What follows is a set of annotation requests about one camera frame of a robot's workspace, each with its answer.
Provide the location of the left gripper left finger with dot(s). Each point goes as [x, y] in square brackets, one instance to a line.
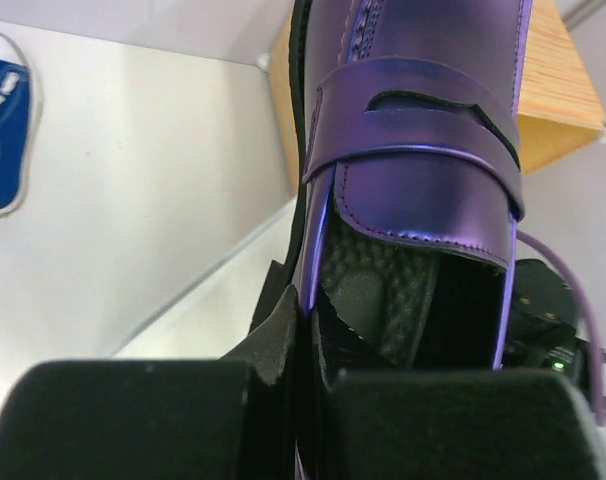
[230, 418]

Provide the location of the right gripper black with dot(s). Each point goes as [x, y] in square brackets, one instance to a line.
[543, 327]

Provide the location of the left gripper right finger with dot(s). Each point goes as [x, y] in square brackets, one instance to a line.
[375, 421]

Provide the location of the purple pointed loafer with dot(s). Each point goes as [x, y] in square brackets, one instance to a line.
[409, 186]

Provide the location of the wooden shoe cabinet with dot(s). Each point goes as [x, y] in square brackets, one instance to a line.
[553, 100]

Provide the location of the right blue canvas sneaker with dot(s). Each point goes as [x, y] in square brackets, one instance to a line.
[20, 111]

